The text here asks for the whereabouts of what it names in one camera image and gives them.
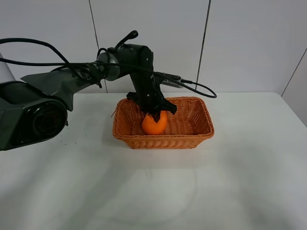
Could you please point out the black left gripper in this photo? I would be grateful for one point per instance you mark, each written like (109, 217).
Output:
(147, 96)

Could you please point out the orange with stem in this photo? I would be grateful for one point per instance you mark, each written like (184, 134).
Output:
(150, 127)

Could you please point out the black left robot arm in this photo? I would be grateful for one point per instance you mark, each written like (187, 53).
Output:
(36, 108)

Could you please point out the orange wicker basket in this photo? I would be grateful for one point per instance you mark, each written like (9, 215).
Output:
(186, 129)

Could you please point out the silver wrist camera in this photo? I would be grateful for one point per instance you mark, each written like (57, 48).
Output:
(170, 80)

